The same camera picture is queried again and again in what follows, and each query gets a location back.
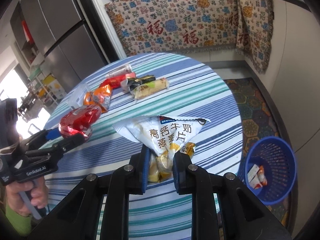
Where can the metal storage shelf rack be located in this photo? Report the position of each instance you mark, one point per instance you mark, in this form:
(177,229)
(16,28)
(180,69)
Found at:
(44,92)

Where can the black gold wrapper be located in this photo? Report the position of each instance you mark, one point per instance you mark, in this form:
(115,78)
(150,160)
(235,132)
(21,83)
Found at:
(131,83)

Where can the orange snack bag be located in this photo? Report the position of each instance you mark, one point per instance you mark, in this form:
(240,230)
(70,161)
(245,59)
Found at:
(101,97)

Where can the floral paper tissue pack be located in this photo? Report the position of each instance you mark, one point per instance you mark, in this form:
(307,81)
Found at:
(122,70)

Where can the colourful hexagon floor rug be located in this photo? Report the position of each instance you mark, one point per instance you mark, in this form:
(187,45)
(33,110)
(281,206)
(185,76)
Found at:
(257,123)

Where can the patterned fu character blanket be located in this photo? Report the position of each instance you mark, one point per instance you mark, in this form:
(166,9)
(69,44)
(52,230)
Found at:
(154,26)

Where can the striped blue green tablecloth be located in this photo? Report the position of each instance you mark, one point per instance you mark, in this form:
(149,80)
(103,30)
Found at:
(196,107)

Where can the long red snack wrapper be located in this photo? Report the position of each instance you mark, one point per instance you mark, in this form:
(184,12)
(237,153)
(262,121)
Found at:
(115,81)

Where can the blue plastic trash basket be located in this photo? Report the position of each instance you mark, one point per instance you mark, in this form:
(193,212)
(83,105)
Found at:
(277,158)

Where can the clear plastic box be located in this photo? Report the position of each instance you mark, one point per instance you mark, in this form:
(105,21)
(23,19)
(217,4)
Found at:
(76,99)

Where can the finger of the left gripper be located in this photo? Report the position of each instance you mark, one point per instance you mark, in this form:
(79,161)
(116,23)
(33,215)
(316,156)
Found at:
(63,146)
(41,137)

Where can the person's left hand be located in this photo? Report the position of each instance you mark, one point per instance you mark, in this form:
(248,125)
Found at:
(36,192)

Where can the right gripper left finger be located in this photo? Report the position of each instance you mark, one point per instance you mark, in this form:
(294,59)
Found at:
(98,205)

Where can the silver oat milk snack bag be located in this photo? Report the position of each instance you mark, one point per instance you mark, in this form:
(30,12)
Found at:
(164,136)

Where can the grey steel refrigerator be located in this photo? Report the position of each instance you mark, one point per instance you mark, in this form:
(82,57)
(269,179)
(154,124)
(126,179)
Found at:
(64,38)

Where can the white red wrapper in basket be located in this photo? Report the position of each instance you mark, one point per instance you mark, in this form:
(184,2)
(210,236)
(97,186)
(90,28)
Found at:
(256,177)

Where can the crumpled red foil wrapper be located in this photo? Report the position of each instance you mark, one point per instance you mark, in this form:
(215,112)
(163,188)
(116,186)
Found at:
(79,121)

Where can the green sleeve left forearm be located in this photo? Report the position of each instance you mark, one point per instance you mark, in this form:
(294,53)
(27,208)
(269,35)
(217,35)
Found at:
(20,223)

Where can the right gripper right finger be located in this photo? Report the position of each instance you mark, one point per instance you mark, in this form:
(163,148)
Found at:
(223,202)

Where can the beige biscuit packet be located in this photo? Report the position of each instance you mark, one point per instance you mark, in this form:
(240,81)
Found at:
(150,88)

